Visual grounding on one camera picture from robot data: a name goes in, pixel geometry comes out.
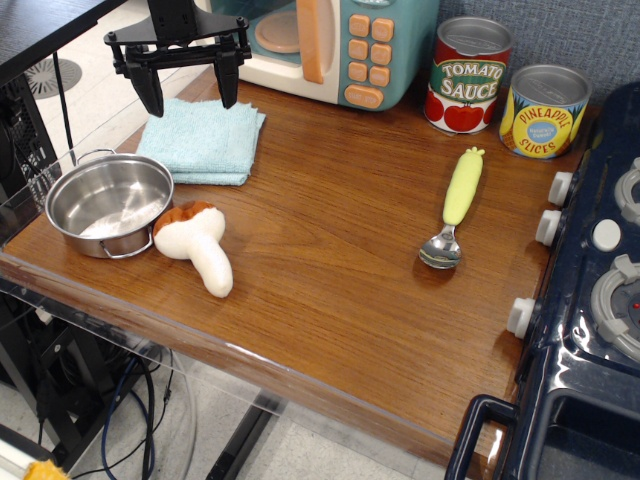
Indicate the yellow sponge object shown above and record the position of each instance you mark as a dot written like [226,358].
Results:
[44,470]

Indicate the pineapple slices can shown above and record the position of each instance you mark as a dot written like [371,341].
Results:
[544,110]

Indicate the dark blue toy stove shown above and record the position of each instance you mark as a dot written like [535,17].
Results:
[576,413]

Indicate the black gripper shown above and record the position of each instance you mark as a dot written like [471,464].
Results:
[178,34]

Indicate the toy microwave oven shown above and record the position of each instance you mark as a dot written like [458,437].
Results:
[360,54]

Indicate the yellow handled metal spoon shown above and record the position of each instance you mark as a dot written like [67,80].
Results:
[442,251]

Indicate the black desk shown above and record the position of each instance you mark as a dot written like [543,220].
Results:
[32,30]

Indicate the plush mushroom toy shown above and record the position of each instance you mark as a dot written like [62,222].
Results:
[193,232]

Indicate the small steel pot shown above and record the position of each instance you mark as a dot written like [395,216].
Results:
[106,207]

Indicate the black computer tower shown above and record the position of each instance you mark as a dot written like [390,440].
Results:
[26,149]

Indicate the black table leg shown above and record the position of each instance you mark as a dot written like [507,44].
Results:
[241,443]

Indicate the tomato sauce can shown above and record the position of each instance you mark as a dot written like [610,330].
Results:
[469,64]

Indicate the light blue folded cloth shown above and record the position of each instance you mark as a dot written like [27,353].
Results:
[203,143]

